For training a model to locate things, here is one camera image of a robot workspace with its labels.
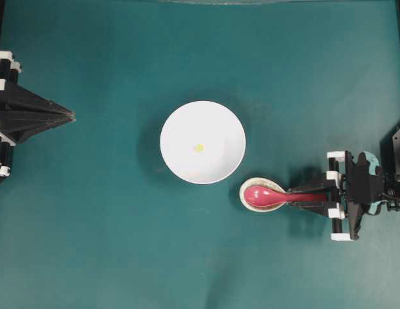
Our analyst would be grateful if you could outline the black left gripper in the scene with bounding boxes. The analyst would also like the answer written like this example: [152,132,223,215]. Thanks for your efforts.
[0,51,75,185]

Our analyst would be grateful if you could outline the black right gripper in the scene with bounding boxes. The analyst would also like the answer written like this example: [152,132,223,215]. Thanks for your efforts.
[287,151,385,241]

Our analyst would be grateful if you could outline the pink plastic spoon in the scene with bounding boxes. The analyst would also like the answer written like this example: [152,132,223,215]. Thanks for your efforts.
[246,187,327,207]

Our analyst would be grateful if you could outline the yellow hexagonal prism block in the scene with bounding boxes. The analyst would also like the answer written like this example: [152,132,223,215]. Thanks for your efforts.
[194,144,204,153]

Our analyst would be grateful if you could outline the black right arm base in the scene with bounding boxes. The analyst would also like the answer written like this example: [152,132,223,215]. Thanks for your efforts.
[380,120,400,181]

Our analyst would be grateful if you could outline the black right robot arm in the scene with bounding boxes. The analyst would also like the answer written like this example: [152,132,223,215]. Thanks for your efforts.
[287,151,400,241]

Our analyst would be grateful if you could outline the cream crackle spoon rest dish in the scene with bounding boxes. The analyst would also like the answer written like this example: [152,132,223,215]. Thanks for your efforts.
[239,177,286,212]

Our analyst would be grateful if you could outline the large white bowl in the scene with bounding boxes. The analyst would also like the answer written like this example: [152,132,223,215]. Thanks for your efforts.
[160,101,247,185]

